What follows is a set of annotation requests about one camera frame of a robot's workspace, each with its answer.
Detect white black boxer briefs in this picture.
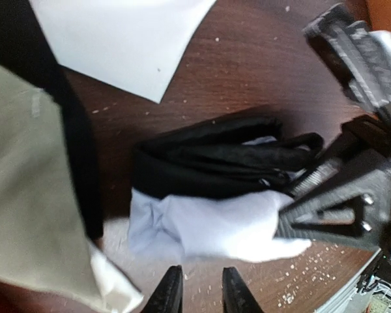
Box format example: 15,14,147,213
128,116,324,263

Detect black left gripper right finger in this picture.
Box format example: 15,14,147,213
222,267,261,313

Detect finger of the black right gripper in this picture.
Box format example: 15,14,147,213
275,170,391,250

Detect olive green underwear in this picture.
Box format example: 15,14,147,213
0,1,143,312

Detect aluminium front rail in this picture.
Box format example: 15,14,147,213
315,250,391,312

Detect pink white underwear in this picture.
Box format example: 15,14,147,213
31,0,214,103

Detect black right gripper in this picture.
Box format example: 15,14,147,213
293,4,391,257

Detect orange compartment tray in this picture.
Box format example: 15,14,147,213
366,0,391,32

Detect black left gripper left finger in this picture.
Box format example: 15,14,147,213
143,265,183,313

